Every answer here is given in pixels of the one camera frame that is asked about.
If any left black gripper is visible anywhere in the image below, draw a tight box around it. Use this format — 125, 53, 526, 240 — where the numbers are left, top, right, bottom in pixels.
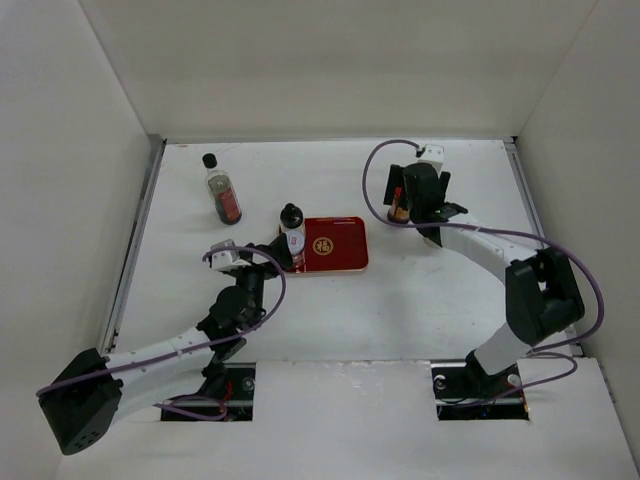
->
231, 233, 291, 329

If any white bottle black cap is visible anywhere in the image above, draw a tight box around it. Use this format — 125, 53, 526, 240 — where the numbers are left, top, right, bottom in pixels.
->
279, 203, 305, 234

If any red lid sauce jar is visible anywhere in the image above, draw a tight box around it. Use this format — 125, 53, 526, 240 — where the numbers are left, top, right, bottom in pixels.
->
387, 187, 410, 224

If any dark sauce glass bottle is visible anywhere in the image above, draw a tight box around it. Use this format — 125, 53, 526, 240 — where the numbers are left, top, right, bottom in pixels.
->
202, 153, 242, 225

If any small jar pink label lid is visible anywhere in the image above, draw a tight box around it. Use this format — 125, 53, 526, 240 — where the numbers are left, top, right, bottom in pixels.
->
285, 230, 305, 268

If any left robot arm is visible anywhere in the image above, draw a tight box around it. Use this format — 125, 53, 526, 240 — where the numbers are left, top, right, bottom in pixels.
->
36, 234, 293, 456

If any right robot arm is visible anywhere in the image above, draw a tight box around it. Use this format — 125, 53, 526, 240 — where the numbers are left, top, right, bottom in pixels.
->
383, 162, 585, 396

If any red rectangular tray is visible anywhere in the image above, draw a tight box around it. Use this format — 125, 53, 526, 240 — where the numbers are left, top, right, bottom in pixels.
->
288, 216, 369, 274

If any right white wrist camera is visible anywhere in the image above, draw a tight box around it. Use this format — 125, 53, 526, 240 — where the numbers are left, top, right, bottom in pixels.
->
416, 144, 445, 174

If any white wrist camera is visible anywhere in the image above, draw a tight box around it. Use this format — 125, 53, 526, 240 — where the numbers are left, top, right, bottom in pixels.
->
203, 239, 250, 272
416, 144, 445, 174

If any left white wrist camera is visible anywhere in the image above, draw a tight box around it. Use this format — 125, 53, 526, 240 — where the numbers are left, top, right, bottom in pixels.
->
203, 239, 250, 272

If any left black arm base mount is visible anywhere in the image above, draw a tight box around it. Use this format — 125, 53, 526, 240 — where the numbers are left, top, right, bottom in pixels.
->
160, 363, 256, 422

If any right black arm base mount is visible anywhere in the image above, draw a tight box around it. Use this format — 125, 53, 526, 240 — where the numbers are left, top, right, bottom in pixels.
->
431, 355, 529, 421

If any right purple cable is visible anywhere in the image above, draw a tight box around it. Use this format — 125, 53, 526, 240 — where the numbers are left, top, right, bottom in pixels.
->
362, 139, 605, 409

